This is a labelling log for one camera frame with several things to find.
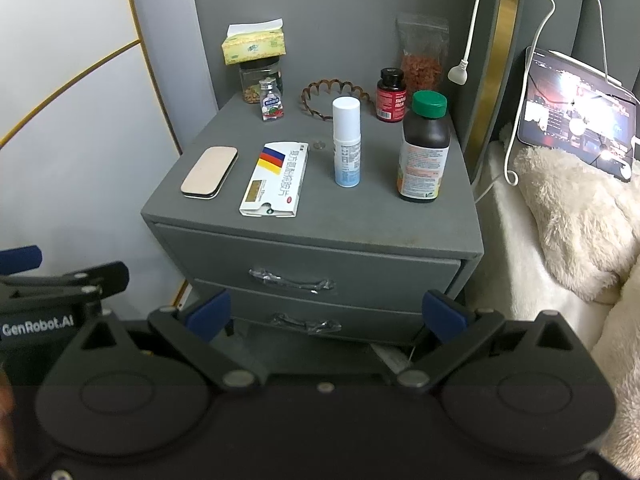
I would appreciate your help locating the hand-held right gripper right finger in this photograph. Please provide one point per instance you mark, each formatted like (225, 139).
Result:
(445, 315)

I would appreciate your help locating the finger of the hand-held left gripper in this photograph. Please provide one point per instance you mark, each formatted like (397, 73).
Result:
(20, 259)
(100, 277)

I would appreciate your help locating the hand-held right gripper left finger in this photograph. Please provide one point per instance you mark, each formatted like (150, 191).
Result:
(207, 310)

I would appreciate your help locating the grey drawer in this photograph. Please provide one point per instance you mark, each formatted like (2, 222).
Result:
(350, 320)
(210, 260)

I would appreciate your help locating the beige oval case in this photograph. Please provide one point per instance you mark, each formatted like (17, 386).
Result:
(207, 172)

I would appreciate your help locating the white striped medicine box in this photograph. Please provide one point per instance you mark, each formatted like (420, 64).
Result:
(280, 180)

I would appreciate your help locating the brown bottle with green cap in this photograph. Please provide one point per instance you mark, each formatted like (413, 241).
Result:
(425, 135)

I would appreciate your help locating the white spray bottle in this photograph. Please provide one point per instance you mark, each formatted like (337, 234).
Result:
(347, 155)

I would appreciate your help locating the white bed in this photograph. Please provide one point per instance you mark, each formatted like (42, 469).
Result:
(515, 270)

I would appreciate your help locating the grey nightstand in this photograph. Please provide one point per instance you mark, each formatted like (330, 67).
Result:
(360, 220)

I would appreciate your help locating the cream fluffy blanket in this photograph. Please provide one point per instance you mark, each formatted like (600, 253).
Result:
(575, 220)

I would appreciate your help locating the small clear candy bottle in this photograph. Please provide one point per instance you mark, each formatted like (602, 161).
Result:
(271, 107)

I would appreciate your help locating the red supplement bottle black cap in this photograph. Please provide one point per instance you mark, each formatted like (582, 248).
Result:
(390, 102)

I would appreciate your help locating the brown scalloped headband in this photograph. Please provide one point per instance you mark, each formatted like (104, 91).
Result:
(310, 112)

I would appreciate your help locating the clear jar with black lid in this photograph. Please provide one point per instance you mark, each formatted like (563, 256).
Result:
(250, 85)

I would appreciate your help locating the clear bag of red berries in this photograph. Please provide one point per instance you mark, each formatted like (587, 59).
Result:
(422, 70)

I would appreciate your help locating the tablet with lit screen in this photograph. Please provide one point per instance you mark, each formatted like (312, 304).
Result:
(575, 105)

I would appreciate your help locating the yellow tissue box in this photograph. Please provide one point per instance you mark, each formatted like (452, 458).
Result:
(255, 47)

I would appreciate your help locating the grey headboard with gold trim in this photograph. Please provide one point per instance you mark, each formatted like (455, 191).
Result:
(570, 25)

